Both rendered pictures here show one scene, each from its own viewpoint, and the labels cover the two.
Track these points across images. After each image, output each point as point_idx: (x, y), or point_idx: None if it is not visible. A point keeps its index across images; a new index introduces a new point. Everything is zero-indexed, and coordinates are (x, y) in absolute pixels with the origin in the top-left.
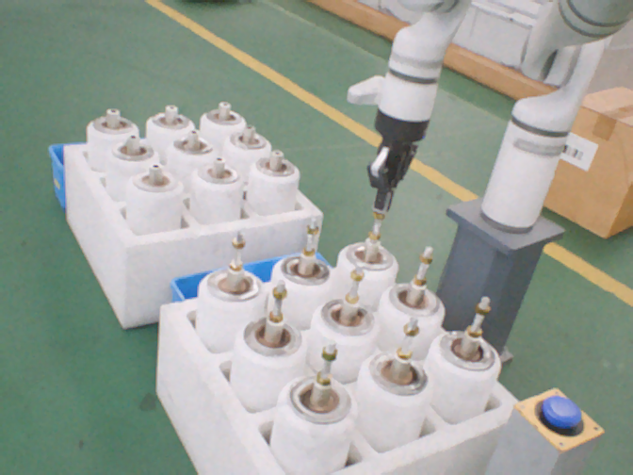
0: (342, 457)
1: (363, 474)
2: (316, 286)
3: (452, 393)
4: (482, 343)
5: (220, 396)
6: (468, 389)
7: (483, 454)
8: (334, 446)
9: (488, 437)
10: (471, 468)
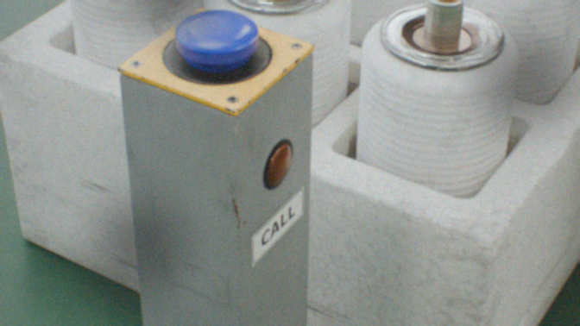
0: (119, 50)
1: (117, 88)
2: None
3: (361, 92)
4: (490, 47)
5: None
6: (372, 90)
7: (379, 266)
8: (90, 4)
9: (375, 220)
10: (357, 284)
